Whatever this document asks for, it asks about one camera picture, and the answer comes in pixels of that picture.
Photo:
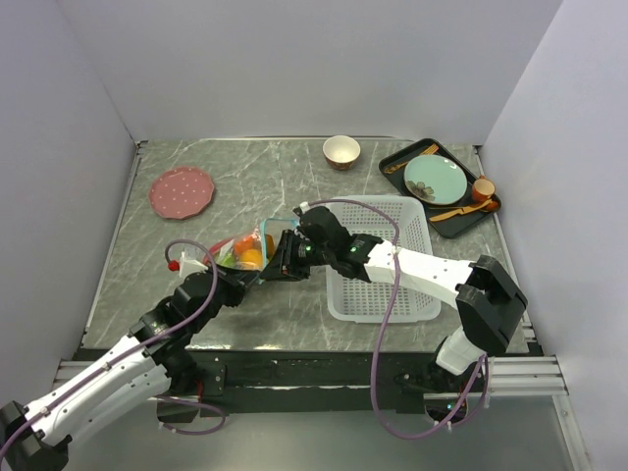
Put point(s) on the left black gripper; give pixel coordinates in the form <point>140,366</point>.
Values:
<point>240,282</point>

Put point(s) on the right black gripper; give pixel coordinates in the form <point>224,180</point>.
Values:
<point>284,266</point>

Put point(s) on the clear blue-zipper zip bag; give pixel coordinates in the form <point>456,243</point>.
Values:
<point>269,226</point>

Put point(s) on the yellow orange persimmon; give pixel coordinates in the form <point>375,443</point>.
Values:
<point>251,259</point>

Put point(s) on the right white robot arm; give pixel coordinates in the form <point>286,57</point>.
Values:
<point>489,303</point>

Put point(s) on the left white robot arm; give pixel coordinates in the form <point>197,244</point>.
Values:
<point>151,359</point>

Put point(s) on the white plastic basket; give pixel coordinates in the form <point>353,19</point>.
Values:
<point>385,216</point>

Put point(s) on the pink dotted plate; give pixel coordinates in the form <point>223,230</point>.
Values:
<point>181,193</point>

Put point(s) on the white patterned bowl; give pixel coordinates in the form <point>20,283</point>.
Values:
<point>341,152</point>

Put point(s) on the light green plate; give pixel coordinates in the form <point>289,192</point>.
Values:
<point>435,179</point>

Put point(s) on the black tray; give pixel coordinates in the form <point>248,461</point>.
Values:
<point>393,166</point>

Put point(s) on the orange small cup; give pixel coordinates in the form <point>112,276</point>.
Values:
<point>482,189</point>

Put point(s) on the wooden spoon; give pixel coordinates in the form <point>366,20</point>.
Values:
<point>489,205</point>

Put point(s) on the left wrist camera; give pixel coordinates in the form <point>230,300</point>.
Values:
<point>186,265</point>

